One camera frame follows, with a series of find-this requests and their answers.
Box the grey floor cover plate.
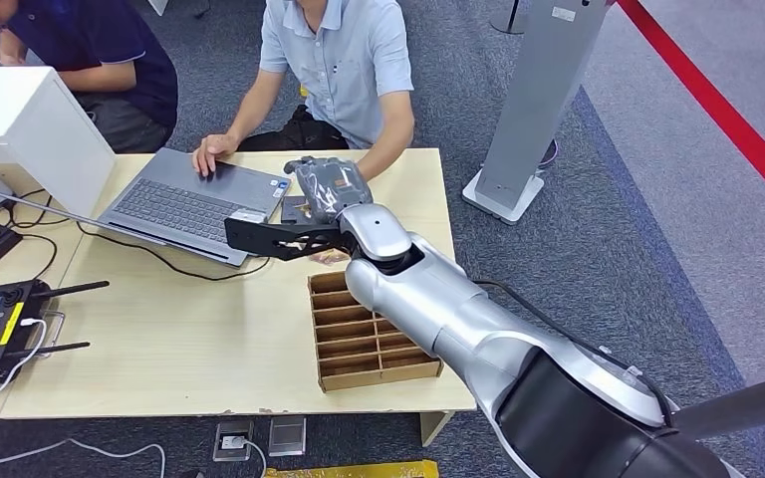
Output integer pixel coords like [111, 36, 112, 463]
[267, 415, 308, 458]

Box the white box cabinet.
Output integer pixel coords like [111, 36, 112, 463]
[0, 66, 118, 219]

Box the white controller cable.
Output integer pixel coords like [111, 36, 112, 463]
[0, 318, 49, 400]

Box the black external drive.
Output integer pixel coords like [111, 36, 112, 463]
[280, 194, 311, 226]

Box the floor power socket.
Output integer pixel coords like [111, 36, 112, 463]
[211, 420, 256, 464]

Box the grey kiosk column stand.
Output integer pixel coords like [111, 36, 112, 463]
[461, 0, 613, 227]

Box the brown cardboard card holder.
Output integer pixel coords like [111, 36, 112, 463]
[308, 270, 444, 394]

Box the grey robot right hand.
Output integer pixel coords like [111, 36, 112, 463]
[283, 155, 376, 227]

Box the person's right hand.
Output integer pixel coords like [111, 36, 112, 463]
[191, 133, 241, 178]

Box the pale wooden table leg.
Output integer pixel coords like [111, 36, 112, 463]
[418, 410, 455, 448]

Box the black laptop power cable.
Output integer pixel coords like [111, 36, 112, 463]
[75, 222, 272, 283]

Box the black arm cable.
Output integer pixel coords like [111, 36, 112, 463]
[473, 279, 678, 427]

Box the red barrier belt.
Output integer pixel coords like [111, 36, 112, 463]
[615, 0, 765, 227]

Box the grey metal bar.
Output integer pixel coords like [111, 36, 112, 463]
[671, 368, 765, 441]

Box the grey laptop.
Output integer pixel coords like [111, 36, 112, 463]
[0, 147, 293, 269]

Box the white socket cable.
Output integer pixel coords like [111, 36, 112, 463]
[240, 438, 269, 478]

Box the black stanchion base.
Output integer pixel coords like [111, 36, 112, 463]
[487, 0, 530, 36]

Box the white floor cable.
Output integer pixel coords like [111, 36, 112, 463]
[0, 437, 167, 478]

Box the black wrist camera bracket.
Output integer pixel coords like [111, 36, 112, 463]
[223, 216, 359, 264]

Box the yellow flat board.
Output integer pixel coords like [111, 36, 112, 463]
[263, 460, 440, 478]

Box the person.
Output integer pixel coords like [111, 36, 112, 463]
[190, 0, 416, 183]
[0, 0, 179, 155]

